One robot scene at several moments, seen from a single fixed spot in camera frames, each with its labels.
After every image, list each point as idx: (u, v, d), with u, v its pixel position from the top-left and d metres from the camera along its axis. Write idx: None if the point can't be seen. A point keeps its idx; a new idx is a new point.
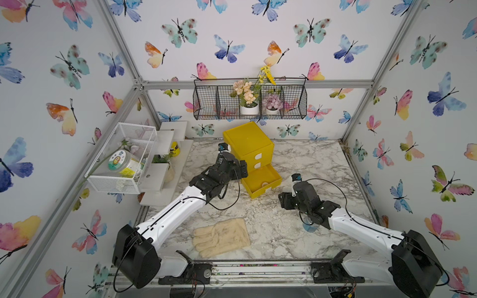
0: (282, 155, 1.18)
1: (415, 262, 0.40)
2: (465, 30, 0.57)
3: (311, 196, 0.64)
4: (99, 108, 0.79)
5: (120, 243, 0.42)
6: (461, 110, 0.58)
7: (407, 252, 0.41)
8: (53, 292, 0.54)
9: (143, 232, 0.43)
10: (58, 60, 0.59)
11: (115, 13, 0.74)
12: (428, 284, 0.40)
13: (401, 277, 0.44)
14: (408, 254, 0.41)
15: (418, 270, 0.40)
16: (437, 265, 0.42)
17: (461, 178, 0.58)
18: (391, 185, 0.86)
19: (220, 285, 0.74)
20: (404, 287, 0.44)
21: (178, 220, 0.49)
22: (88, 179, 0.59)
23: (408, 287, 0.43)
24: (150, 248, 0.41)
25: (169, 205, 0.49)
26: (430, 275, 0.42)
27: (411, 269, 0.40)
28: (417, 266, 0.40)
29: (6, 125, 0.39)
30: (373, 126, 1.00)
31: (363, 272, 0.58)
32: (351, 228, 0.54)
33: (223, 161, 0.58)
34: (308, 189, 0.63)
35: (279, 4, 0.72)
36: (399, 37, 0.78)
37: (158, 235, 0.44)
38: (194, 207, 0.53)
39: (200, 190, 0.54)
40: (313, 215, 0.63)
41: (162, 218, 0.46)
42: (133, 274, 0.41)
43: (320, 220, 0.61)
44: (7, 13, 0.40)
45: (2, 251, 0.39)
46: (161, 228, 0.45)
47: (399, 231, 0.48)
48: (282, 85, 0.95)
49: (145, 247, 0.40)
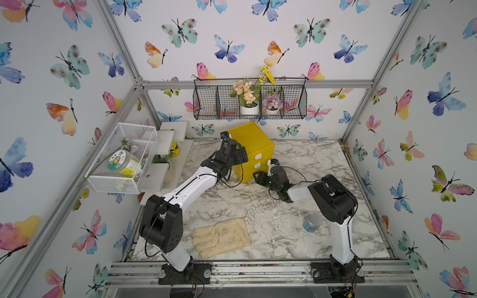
0: (282, 155, 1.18)
1: (325, 191, 0.57)
2: (465, 30, 0.57)
3: (282, 179, 0.81)
4: (99, 109, 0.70)
5: (148, 212, 0.47)
6: (460, 110, 0.58)
7: (320, 185, 0.58)
8: (53, 292, 0.54)
9: (169, 200, 0.48)
10: (58, 60, 0.59)
11: (115, 13, 0.74)
12: (338, 207, 0.54)
13: (322, 207, 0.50)
14: (318, 186, 0.58)
15: (329, 195, 0.56)
16: (345, 192, 0.57)
17: (461, 178, 0.58)
18: (391, 185, 0.86)
19: (220, 285, 0.74)
20: (328, 215, 0.58)
21: (197, 192, 0.55)
22: (88, 179, 0.59)
23: (329, 214, 0.57)
24: (178, 212, 0.46)
25: (187, 180, 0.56)
26: (340, 200, 0.56)
27: (322, 195, 0.56)
28: (325, 193, 0.57)
29: (6, 126, 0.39)
30: (373, 126, 1.00)
31: (343, 249, 0.62)
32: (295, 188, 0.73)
33: (228, 144, 0.64)
34: (281, 173, 0.79)
35: (279, 4, 0.72)
36: (399, 37, 0.78)
37: (183, 202, 0.49)
38: (207, 183, 0.59)
39: (213, 169, 0.61)
40: (281, 195, 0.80)
41: (184, 189, 0.52)
42: (164, 236, 0.46)
43: (285, 198, 0.79)
44: (7, 13, 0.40)
45: (2, 251, 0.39)
46: (185, 196, 0.50)
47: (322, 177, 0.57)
48: (282, 85, 0.95)
49: (174, 211, 0.45)
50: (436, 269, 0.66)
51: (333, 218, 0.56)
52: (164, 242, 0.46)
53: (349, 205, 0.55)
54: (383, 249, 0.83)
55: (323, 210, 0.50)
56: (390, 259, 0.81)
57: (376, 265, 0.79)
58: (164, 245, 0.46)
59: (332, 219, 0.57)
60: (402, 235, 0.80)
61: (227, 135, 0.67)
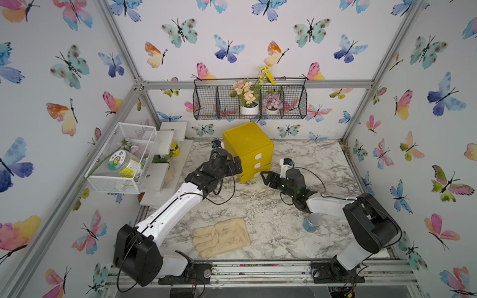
0: (282, 155, 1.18)
1: (363, 215, 0.47)
2: (465, 30, 0.57)
3: (299, 185, 0.71)
4: (99, 109, 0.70)
5: (120, 244, 0.42)
6: (460, 110, 0.58)
7: (358, 208, 0.48)
8: (52, 292, 0.54)
9: (143, 231, 0.43)
10: (58, 60, 0.59)
11: (115, 13, 0.74)
12: (379, 236, 0.46)
13: (359, 233, 0.49)
14: (356, 209, 0.48)
15: (370, 223, 0.46)
16: (387, 219, 0.49)
17: (461, 178, 0.58)
18: (391, 185, 0.86)
19: (220, 285, 0.74)
20: (363, 242, 0.49)
21: (177, 217, 0.50)
22: (88, 179, 0.59)
23: (364, 240, 0.49)
24: (152, 245, 0.43)
25: (167, 202, 0.50)
26: (382, 228, 0.47)
27: (362, 221, 0.46)
28: (365, 217, 0.47)
29: (6, 126, 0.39)
30: (373, 126, 1.00)
31: (355, 261, 0.59)
32: (320, 201, 0.63)
33: (217, 156, 0.59)
34: (299, 179, 0.69)
35: (279, 4, 0.72)
36: (399, 37, 0.78)
37: (158, 232, 0.44)
38: (191, 202, 0.53)
39: (197, 186, 0.55)
40: (297, 202, 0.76)
41: (161, 215, 0.47)
42: (138, 271, 0.41)
43: (302, 207, 0.70)
44: (7, 13, 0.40)
45: (2, 251, 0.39)
46: (161, 225, 0.45)
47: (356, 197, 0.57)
48: (282, 85, 0.95)
49: (146, 244, 0.41)
50: (436, 269, 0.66)
51: (369, 247, 0.48)
52: (138, 276, 0.41)
53: (390, 232, 0.46)
54: (382, 249, 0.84)
55: (358, 235, 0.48)
56: (390, 259, 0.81)
57: (376, 265, 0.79)
58: (138, 279, 0.41)
59: (367, 247, 0.49)
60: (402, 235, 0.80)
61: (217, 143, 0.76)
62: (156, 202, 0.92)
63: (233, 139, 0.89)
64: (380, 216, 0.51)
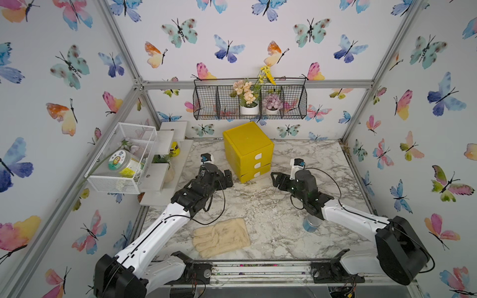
0: (282, 155, 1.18)
1: (397, 244, 0.42)
2: (465, 30, 0.57)
3: (310, 187, 0.65)
4: (99, 109, 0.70)
5: (99, 277, 0.40)
6: (461, 110, 0.58)
7: (392, 236, 0.43)
8: (53, 292, 0.54)
9: (123, 261, 0.41)
10: (58, 60, 0.59)
11: (115, 13, 0.74)
12: (412, 269, 0.41)
13: (387, 262, 0.45)
14: (392, 237, 0.43)
15: (404, 254, 0.42)
16: (422, 250, 0.44)
17: (461, 178, 0.58)
18: (391, 185, 0.86)
19: (220, 285, 0.74)
20: (389, 270, 0.46)
21: (161, 243, 0.47)
22: (88, 179, 0.59)
23: (392, 269, 0.45)
24: (132, 277, 0.41)
25: (150, 227, 0.48)
26: (415, 259, 0.43)
27: (396, 252, 0.41)
28: (399, 248, 0.42)
29: (5, 125, 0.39)
30: (373, 126, 1.00)
31: (363, 270, 0.58)
32: (343, 216, 0.56)
33: (205, 172, 0.56)
34: (311, 180, 0.63)
35: (279, 4, 0.72)
36: (399, 37, 0.78)
37: (139, 262, 0.42)
38: (177, 225, 0.51)
39: (183, 207, 0.52)
40: (308, 206, 0.67)
41: (143, 243, 0.45)
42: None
43: (314, 212, 0.64)
44: (7, 13, 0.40)
45: (2, 251, 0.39)
46: (143, 253, 0.43)
47: (385, 218, 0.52)
48: (282, 85, 0.95)
49: (126, 277, 0.39)
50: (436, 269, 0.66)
51: (398, 277, 0.44)
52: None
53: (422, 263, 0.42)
54: None
55: (384, 263, 0.46)
56: None
57: None
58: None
59: (395, 276, 0.45)
60: None
61: (207, 157, 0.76)
62: (156, 202, 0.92)
63: (233, 143, 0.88)
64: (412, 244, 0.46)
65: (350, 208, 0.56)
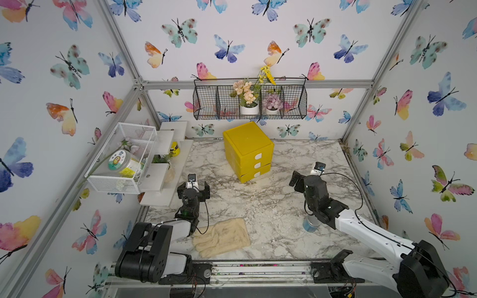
0: (282, 155, 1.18)
1: (423, 272, 0.39)
2: (465, 30, 0.57)
3: (322, 194, 0.61)
4: (99, 109, 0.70)
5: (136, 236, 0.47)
6: (460, 110, 0.58)
7: (417, 263, 0.40)
8: (53, 292, 0.54)
9: None
10: (58, 60, 0.59)
11: (115, 13, 0.74)
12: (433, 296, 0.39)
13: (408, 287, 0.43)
14: (417, 265, 0.40)
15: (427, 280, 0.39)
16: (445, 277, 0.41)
17: (461, 178, 0.58)
18: (391, 185, 0.86)
19: (220, 285, 0.74)
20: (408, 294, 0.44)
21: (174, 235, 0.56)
22: (88, 179, 0.59)
23: (410, 293, 0.43)
24: (168, 230, 0.48)
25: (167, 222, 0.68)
26: (436, 285, 0.41)
27: (420, 280, 0.39)
28: (424, 275, 0.39)
29: (6, 126, 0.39)
30: (373, 126, 1.00)
31: (366, 276, 0.57)
32: (359, 232, 0.52)
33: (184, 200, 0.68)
34: (321, 186, 0.59)
35: (279, 4, 0.72)
36: (399, 37, 0.78)
37: None
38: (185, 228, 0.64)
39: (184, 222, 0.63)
40: (320, 214, 0.61)
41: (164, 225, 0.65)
42: (149, 265, 0.43)
43: (327, 220, 0.59)
44: (7, 13, 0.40)
45: (2, 251, 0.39)
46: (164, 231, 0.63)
47: (410, 241, 0.45)
48: (282, 85, 0.95)
49: (163, 230, 0.48)
50: None
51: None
52: (149, 272, 0.42)
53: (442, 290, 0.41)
54: None
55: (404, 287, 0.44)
56: None
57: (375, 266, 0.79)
58: (149, 275, 0.42)
59: None
60: (402, 235, 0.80)
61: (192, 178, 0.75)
62: (156, 202, 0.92)
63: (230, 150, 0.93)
64: (436, 271, 0.43)
65: (369, 223, 0.52)
